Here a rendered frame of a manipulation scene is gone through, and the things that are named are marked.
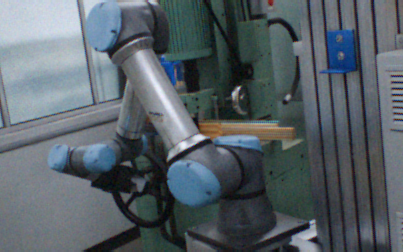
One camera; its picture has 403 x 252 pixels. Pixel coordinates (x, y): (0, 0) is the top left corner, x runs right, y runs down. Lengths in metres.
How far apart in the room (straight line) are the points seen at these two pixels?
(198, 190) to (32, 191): 2.16
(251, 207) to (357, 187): 0.26
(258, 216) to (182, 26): 0.90
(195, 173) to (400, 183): 0.42
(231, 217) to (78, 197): 2.20
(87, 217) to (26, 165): 0.53
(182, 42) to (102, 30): 0.76
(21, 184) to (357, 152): 2.30
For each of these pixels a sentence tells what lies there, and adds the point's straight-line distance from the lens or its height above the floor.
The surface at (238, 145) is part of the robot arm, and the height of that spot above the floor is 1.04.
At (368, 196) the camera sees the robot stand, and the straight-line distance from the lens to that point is 1.42.
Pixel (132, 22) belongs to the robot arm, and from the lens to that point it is 1.46.
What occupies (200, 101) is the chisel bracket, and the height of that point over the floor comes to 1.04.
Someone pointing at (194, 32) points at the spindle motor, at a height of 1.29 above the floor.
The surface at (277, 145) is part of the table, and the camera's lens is 2.13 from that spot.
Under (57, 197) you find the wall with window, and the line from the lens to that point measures 3.54.
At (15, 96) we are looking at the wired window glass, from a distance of 3.44.
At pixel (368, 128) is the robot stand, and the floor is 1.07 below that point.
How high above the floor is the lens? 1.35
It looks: 10 degrees down
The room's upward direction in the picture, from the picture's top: 7 degrees counter-clockwise
